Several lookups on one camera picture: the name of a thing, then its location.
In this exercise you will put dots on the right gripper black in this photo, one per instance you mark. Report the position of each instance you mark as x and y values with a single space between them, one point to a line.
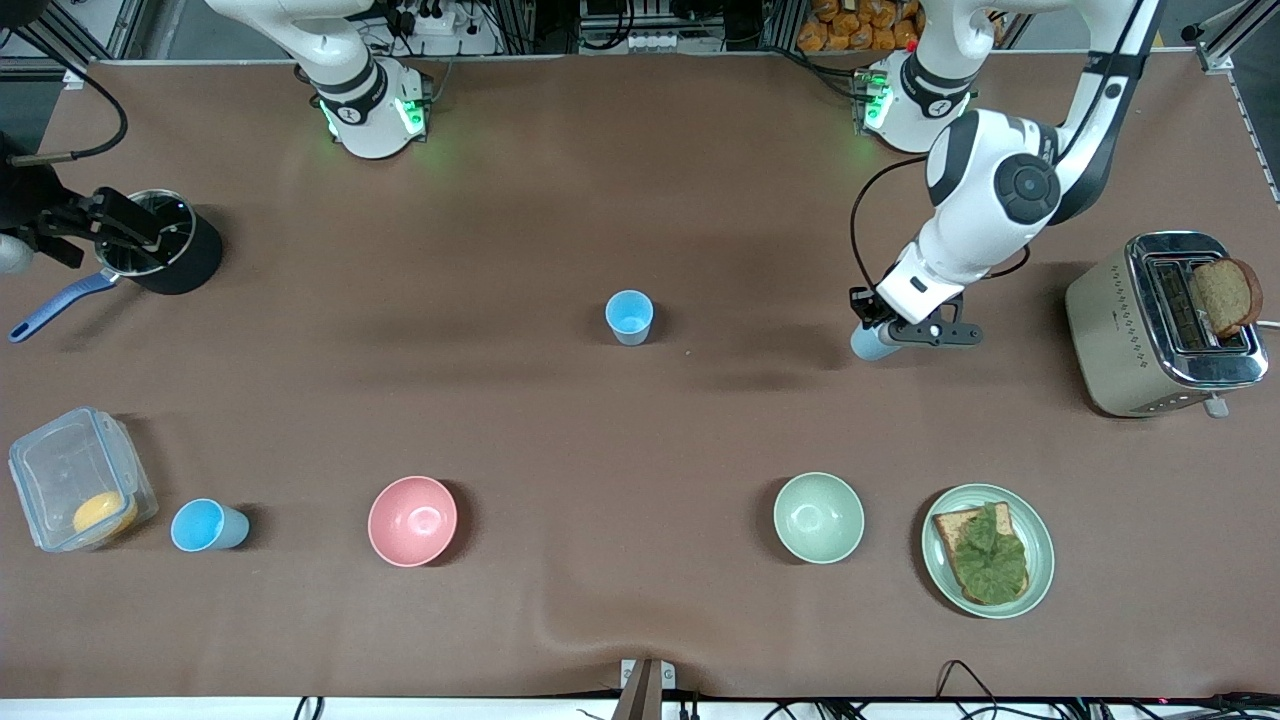
28 198

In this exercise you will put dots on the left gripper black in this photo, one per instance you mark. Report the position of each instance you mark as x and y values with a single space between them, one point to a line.
861 303

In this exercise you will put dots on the blue cup with white lump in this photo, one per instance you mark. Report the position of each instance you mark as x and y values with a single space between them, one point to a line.
870 347

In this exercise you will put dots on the plain blue cup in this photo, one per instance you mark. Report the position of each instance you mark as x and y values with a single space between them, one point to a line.
628 315
200 526

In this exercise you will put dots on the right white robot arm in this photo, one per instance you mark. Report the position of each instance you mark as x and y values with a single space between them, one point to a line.
365 115

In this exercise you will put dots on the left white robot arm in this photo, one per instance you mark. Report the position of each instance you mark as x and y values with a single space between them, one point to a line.
985 215

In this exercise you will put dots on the black pot with utensils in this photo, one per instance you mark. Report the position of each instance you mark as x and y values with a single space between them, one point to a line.
200 262

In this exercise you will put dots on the beige steel toaster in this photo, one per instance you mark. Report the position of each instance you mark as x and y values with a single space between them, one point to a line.
1110 340

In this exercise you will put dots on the bread slice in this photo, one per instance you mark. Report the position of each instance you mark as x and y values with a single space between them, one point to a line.
948 530

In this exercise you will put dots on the green bowl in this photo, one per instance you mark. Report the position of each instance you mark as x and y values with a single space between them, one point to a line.
818 518

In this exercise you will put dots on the clear plastic container blue seal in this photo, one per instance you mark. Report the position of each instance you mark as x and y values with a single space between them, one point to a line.
60 470

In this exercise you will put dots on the green lettuce leaf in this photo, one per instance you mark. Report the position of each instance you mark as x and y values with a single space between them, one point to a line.
990 560

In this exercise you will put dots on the green plate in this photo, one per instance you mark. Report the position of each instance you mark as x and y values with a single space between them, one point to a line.
1040 555

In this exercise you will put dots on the yellow round food piece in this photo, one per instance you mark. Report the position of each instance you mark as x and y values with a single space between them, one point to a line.
104 514

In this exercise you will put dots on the brown table cover mat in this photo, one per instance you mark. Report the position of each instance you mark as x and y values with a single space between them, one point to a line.
640 440

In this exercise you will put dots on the bag of orange buns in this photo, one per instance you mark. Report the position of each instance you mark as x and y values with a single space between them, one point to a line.
850 25

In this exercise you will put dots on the brown toast slice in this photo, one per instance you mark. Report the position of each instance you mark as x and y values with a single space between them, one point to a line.
1228 295

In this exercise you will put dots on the white power strip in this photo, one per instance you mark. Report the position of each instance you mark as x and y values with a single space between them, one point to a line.
435 20

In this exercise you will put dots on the pink bowl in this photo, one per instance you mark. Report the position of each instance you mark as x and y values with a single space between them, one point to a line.
412 520

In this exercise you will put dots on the aluminium frame profile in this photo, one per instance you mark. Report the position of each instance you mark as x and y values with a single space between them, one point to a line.
1215 55

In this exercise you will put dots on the metal mount bracket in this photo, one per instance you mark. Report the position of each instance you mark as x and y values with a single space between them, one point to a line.
648 690

